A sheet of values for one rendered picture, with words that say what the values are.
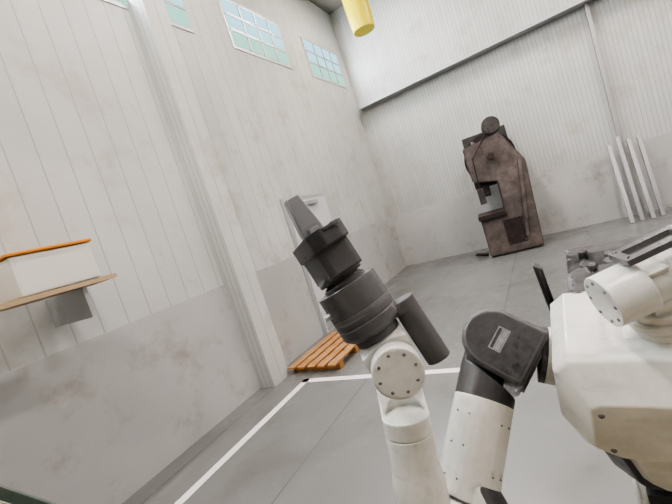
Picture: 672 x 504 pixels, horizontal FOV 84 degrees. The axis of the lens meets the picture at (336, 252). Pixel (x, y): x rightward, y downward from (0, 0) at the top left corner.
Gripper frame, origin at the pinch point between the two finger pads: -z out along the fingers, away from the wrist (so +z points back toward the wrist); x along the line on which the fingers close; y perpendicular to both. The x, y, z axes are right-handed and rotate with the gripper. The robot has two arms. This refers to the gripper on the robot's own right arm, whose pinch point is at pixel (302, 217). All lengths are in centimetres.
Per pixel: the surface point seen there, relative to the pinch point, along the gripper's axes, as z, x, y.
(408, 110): -190, -647, -575
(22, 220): -147, -280, 94
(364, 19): -308, -454, -439
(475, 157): -12, -505, -524
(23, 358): -54, -278, 138
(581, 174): 128, -476, -694
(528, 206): 117, -483, -543
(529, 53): -126, -455, -730
